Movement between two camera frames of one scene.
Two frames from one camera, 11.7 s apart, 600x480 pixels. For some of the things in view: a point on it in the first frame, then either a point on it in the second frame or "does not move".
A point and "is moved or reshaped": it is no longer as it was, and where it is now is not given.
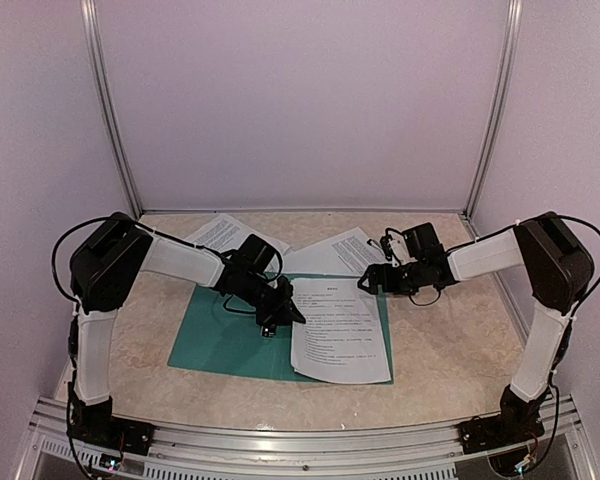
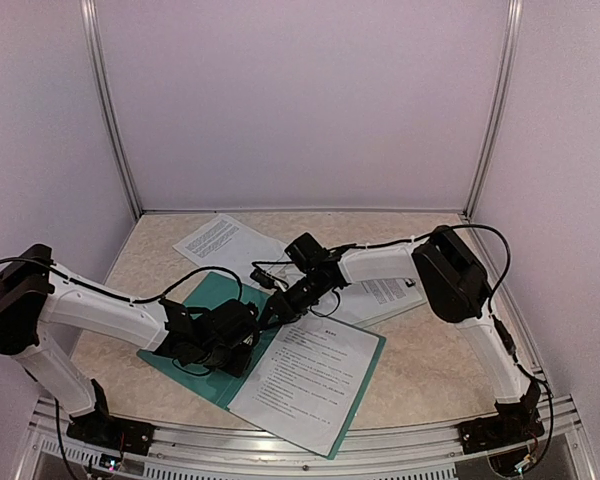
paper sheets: (343, 338) is moved or reshaped
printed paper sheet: (348, 253) is moved or reshaped
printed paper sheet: (226, 233) does not move
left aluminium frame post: (92, 29) does not move
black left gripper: (278, 314) → (238, 368)
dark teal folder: (221, 334) → (218, 287)
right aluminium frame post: (511, 53) does not move
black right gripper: (387, 286) → (275, 303)
